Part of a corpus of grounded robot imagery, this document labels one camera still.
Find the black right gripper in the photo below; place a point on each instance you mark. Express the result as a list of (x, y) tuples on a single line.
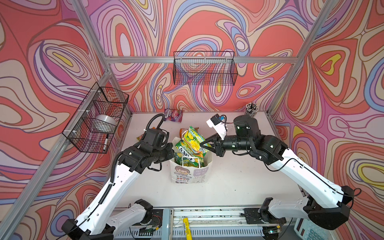
[(217, 143)]

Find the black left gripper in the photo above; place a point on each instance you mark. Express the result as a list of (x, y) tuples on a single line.
[(168, 147)]

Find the yellow green Fox's candy bag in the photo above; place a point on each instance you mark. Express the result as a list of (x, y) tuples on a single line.
[(189, 145)]

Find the white printed paper bag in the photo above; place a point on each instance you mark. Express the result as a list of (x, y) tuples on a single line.
[(183, 174)]

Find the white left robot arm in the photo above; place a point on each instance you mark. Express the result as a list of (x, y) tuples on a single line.
[(97, 222)]

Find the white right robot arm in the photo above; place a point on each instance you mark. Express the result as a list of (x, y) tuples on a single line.
[(327, 204)]

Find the orange snack bag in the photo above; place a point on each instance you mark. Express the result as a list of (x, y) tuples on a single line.
[(183, 130)]

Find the purple Fox's candy bag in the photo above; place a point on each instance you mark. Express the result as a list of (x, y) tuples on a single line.
[(173, 115)]

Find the black marker pen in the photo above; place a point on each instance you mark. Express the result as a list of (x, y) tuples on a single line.
[(106, 143)]

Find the cup of striped straws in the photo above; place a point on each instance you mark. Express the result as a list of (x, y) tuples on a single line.
[(251, 109)]

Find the white calculator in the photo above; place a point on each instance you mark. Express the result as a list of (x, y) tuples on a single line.
[(307, 230)]

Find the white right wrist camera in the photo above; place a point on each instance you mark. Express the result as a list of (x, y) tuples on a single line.
[(216, 123)]

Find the black wire basket left wall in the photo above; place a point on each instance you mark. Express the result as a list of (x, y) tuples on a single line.
[(80, 131)]

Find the black wire basket wall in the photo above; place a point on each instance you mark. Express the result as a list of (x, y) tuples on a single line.
[(204, 73), (80, 131)]

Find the black wire basket back wall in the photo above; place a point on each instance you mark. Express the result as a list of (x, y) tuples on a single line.
[(204, 73)]

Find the yellow handled tool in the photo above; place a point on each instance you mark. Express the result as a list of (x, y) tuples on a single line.
[(187, 229)]

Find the aluminium frame rail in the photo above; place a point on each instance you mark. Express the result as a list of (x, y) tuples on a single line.
[(169, 60)]

